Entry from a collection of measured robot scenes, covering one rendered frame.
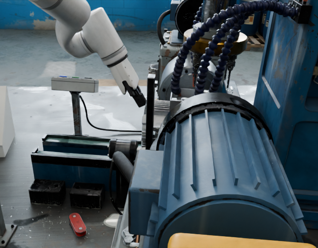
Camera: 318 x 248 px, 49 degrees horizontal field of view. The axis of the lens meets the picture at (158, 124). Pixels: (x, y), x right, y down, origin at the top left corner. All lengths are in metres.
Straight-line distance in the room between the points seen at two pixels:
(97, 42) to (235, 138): 0.71
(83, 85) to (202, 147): 0.99
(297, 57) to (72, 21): 0.56
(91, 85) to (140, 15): 5.29
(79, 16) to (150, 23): 5.73
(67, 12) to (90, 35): 0.18
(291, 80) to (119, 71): 0.50
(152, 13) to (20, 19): 2.30
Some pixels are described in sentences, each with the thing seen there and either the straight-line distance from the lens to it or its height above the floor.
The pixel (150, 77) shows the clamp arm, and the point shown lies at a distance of 0.91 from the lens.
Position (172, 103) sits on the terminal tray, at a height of 1.13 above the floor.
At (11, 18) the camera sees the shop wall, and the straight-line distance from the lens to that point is 6.85.
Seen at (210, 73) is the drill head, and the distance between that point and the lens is 1.29.
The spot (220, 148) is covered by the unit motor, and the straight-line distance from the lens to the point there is 0.43.
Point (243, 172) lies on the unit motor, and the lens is 0.39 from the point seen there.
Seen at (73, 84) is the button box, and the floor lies 1.06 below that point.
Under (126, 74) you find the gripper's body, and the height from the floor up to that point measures 1.19.
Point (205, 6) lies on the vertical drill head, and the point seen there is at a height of 1.41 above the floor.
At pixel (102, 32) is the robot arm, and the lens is 1.08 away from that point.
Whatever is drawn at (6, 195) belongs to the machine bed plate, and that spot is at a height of 0.80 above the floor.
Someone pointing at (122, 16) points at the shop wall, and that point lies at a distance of 6.61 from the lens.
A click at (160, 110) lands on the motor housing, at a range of 1.07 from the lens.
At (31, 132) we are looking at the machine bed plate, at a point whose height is 0.80.
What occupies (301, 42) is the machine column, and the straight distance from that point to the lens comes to 0.90.
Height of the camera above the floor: 1.58
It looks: 28 degrees down
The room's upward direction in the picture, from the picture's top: 3 degrees clockwise
